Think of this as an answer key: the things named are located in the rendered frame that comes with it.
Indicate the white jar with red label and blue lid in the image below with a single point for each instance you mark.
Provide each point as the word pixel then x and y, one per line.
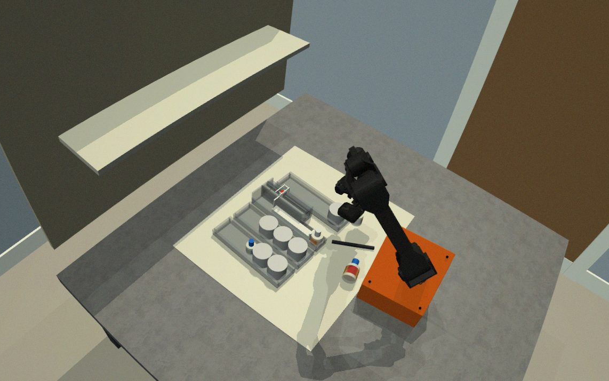
pixel 351 271

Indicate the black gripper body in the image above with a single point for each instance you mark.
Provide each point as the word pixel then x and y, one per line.
pixel 350 212

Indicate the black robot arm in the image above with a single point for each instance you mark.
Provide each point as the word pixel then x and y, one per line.
pixel 370 192

